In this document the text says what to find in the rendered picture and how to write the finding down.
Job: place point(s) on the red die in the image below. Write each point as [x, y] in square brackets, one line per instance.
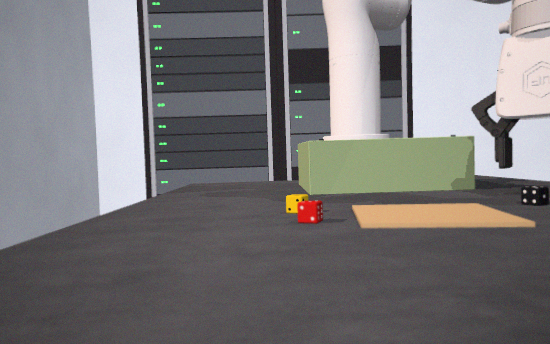
[310, 212]

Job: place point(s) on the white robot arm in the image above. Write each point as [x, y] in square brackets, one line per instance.
[354, 56]

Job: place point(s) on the yellow die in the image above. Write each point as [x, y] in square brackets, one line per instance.
[293, 200]

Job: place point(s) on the tan flat mat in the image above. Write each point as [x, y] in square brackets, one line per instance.
[435, 215]

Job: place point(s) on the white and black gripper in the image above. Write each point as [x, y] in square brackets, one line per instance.
[524, 86]

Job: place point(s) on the black die with white pips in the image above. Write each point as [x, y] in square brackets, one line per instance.
[535, 195]

